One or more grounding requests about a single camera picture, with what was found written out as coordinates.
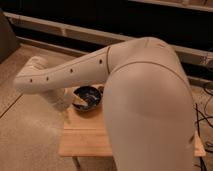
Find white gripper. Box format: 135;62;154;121
41;88;74;112

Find white wall rail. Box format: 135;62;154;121
4;12;213;67

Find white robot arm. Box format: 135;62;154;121
14;37;195;171

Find dark blue bowl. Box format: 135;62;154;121
73;86;102;112

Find dark grey cabinet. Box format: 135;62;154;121
0;8;20;63

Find wooden table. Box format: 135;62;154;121
57;84;207;159

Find black floor cables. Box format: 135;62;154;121
193;81;213;171

